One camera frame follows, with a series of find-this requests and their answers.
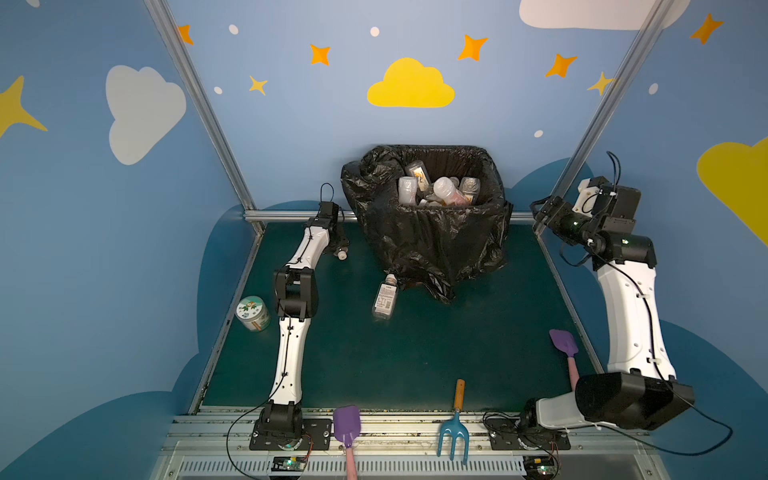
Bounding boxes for clear bottle green white label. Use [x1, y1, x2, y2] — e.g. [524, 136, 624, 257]
[459, 177, 481, 205]

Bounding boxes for black bin bag bin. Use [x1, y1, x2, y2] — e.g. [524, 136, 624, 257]
[341, 145, 512, 304]

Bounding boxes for left aluminium frame post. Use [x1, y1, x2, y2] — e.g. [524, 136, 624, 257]
[144, 0, 256, 211]

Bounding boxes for purple spatula pink handle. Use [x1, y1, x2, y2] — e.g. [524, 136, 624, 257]
[549, 329, 580, 390]

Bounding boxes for clear flat white label bottle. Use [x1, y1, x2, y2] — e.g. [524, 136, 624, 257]
[372, 274, 398, 320]

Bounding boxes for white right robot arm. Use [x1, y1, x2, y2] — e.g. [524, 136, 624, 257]
[526, 187, 695, 431]

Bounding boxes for aluminium back frame rail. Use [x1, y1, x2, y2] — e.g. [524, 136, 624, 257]
[242, 208, 355, 223]

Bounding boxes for white orange label bottle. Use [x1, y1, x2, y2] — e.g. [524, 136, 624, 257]
[398, 176, 419, 206]

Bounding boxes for small clear white label bottle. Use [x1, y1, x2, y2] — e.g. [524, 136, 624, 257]
[406, 160, 432, 194]

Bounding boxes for right aluminium frame post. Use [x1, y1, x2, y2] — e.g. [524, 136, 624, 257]
[548, 0, 679, 199]

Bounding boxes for white red label bottle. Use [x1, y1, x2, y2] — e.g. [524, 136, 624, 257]
[433, 177, 469, 206]

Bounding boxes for green white lidded can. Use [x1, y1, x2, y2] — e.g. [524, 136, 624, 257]
[235, 296, 270, 331]

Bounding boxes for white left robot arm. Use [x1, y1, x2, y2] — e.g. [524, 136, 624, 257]
[255, 217, 348, 448]

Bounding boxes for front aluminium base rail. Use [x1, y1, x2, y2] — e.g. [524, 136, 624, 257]
[151, 407, 670, 479]

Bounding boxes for aluminium frame post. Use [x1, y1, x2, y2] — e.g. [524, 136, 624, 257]
[144, 0, 256, 211]
[548, 0, 679, 199]

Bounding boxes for blue garden fork wooden handle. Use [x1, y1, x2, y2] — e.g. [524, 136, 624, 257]
[437, 379, 470, 466]

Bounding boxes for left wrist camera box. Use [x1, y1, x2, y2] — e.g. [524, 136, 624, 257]
[317, 201, 340, 222]

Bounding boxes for purple shovel pink handle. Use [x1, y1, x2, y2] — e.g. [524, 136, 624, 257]
[333, 405, 361, 480]

